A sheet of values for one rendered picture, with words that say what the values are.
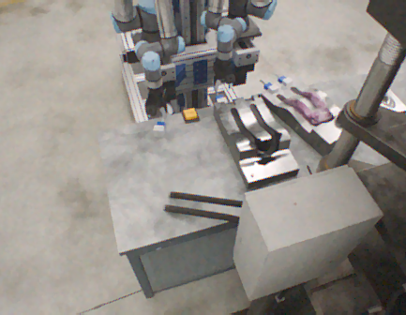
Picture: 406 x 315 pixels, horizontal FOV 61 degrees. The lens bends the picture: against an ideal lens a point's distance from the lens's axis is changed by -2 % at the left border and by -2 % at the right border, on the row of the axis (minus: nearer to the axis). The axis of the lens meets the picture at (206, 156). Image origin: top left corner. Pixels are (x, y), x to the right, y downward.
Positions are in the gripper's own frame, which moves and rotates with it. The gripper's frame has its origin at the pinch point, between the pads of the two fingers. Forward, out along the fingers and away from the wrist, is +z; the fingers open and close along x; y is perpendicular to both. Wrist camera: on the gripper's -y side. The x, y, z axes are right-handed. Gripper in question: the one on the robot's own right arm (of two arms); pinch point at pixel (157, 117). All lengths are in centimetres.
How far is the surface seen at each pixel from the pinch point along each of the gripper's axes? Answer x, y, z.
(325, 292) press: -84, -68, 14
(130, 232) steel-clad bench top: -1, -56, 13
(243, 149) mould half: -44.0, -13.3, -0.6
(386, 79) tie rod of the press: -74, -46, -75
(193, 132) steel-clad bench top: -17.2, 4.1, 12.6
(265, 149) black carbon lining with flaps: -55, -8, 4
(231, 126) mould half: -36.5, 4.6, 4.3
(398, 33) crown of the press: -70, -51, -90
